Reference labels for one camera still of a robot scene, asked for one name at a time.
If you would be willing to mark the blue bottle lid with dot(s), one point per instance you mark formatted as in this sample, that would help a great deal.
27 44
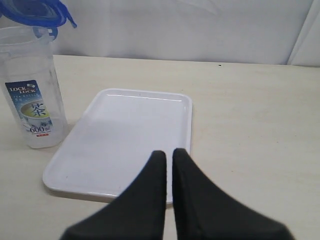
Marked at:
49 14

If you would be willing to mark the clear plastic tea bottle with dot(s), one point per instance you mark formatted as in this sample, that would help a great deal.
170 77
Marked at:
30 85

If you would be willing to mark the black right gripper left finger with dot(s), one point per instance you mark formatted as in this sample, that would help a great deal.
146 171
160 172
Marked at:
137 214

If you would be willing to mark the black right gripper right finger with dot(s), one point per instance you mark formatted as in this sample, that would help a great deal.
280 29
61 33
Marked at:
203 211

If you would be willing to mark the white plastic tray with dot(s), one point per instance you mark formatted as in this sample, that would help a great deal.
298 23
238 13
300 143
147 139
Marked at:
114 138

